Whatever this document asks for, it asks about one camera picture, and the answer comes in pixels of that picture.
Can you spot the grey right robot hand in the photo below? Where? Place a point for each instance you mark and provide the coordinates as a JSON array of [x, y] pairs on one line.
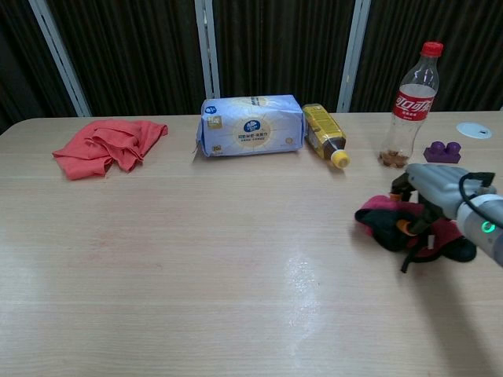
[[436, 188]]

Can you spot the red and black rag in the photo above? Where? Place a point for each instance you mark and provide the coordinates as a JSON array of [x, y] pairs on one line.
[[387, 228]]

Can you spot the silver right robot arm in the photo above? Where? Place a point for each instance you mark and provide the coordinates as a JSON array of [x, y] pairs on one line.
[[483, 224]]

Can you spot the coral red crumpled cloth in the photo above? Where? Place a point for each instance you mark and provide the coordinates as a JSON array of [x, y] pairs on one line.
[[98, 147]]

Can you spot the purple toy building block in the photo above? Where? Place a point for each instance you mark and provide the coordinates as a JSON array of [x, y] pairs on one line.
[[442, 152]]

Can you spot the clear cola bottle red cap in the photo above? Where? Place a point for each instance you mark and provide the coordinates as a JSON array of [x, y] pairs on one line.
[[410, 110]]

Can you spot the yellow tea bottle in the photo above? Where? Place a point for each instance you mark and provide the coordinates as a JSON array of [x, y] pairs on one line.
[[324, 131]]

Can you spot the pale blue tissue pack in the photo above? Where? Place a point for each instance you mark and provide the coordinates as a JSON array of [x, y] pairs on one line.
[[251, 127]]

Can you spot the dark pleated curtain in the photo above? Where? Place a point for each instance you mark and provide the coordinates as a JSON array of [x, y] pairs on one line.
[[133, 51]]

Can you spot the grey metal frame post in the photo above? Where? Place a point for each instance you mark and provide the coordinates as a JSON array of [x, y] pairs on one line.
[[59, 55], [353, 55], [208, 47]]

